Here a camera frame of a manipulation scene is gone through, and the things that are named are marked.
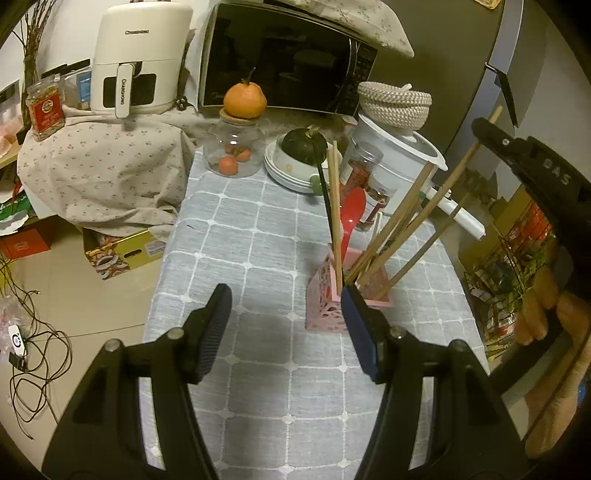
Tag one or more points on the pink perforated utensil basket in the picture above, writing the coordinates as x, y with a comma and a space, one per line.
323, 304

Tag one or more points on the woven lidded basket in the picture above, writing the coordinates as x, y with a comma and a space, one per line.
392, 108

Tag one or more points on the folded floral cloth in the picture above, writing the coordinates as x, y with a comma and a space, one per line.
369, 23

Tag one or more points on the dark grey refrigerator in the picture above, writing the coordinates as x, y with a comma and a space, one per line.
443, 55

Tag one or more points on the blue label clear container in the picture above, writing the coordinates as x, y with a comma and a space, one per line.
84, 87

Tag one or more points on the white electric cooking pot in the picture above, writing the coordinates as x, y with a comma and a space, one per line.
401, 152

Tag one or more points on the white air fryer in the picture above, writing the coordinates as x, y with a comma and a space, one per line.
138, 50

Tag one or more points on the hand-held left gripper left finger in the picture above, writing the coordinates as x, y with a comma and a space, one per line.
214, 332

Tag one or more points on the brown cardboard box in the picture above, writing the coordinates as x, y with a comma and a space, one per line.
503, 221

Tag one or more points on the orange snack bag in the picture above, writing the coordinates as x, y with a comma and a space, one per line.
538, 221

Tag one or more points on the black microwave oven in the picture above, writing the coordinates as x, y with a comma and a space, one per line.
277, 60

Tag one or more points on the red label nut jar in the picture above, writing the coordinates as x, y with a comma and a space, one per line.
46, 115

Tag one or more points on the green leafy vegetable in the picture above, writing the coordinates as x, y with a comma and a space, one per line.
535, 267

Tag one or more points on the large orange with stem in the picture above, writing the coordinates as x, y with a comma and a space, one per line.
244, 101

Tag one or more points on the pink cloth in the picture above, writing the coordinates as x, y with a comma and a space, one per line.
9, 134

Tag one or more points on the clear glass jar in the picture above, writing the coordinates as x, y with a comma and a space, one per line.
212, 147

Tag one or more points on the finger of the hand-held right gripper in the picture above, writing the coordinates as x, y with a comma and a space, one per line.
501, 141

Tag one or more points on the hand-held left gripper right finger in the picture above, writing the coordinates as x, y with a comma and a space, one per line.
360, 332

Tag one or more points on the person's right hand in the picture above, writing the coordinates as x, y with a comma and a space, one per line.
538, 304

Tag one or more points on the red plastic spoon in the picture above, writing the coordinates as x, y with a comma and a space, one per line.
353, 207

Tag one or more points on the yellow patterned carton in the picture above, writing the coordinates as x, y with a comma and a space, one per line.
129, 251

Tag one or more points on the dry twig bundle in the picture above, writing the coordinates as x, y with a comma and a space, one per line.
32, 46

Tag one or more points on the green pumpkin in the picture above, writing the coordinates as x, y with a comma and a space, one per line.
300, 143

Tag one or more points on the red label dried fruit jar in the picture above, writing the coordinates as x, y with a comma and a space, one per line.
376, 196

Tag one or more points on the clear plastic bag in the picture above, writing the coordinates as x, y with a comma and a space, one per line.
9, 323

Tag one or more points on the tall red spice jar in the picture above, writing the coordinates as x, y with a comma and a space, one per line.
364, 159

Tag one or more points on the small green ball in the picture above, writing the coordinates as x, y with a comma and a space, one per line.
317, 186

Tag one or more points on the grey checked tablecloth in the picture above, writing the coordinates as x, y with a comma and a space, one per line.
258, 258

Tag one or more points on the red gift box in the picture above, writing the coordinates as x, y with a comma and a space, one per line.
23, 244

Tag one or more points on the draped floral cloth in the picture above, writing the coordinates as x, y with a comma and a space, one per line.
101, 166

